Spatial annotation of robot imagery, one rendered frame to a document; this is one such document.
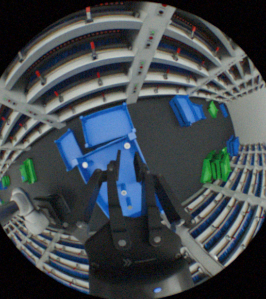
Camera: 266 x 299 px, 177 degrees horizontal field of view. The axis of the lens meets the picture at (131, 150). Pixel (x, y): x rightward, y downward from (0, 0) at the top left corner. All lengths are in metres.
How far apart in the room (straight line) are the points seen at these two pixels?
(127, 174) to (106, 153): 0.11
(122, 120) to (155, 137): 0.35
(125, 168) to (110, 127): 0.33
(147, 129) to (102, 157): 0.55
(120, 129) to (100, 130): 0.13
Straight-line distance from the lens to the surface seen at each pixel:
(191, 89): 1.09
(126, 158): 0.31
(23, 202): 0.84
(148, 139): 0.76
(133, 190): 0.34
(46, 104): 0.73
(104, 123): 0.59
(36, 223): 0.88
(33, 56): 0.47
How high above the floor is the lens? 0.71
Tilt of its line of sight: 82 degrees down
